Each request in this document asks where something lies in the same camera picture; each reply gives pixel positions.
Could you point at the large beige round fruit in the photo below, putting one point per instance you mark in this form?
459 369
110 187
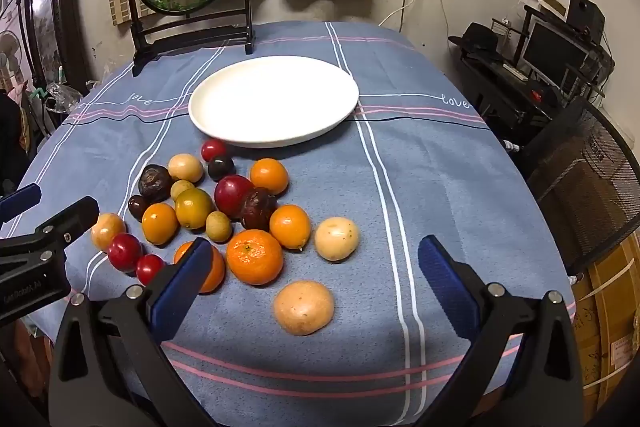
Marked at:
303 307

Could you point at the yellow-green citrus fruit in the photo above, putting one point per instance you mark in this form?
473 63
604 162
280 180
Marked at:
194 209

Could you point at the large orange mandarin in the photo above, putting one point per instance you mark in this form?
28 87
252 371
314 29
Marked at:
216 271
255 257

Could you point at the yellow flat box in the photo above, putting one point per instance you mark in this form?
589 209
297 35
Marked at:
547 1

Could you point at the large red plum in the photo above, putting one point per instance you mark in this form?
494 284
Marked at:
231 194

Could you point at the black mesh office chair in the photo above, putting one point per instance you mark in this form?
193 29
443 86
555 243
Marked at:
590 187

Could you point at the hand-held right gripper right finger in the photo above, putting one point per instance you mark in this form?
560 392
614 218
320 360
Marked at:
447 287

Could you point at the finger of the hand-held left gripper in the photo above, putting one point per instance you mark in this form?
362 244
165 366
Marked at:
20 199
65 219

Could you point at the black speaker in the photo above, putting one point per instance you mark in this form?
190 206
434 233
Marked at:
585 14

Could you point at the small yellow longan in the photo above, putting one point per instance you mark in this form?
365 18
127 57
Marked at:
181 188
219 228

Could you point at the blue plaid tablecloth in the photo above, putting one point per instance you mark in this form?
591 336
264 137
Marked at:
400 187

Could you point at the white round plate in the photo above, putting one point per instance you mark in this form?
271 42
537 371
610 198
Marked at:
275 102

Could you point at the small orange mandarin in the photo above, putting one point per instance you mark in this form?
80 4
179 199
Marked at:
290 227
270 177
160 223

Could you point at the black computer desk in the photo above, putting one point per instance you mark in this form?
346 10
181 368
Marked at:
500 92

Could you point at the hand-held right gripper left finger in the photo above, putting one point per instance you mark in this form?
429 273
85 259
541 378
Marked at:
177 292

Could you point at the small red plum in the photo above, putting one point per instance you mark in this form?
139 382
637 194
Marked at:
214 149

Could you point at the wrinkled dark passion fruit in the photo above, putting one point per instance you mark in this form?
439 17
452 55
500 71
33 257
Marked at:
155 182
260 211

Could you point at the clear plastic bag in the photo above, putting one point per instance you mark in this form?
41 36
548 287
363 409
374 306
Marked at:
62 97

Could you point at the brown cardboard box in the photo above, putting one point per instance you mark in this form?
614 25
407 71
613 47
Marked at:
612 317

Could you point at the black hat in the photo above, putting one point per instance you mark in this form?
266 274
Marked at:
475 38

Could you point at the small dark purple plum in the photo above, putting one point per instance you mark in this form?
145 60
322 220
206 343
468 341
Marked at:
136 208

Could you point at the computer monitor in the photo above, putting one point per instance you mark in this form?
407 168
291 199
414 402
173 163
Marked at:
552 52

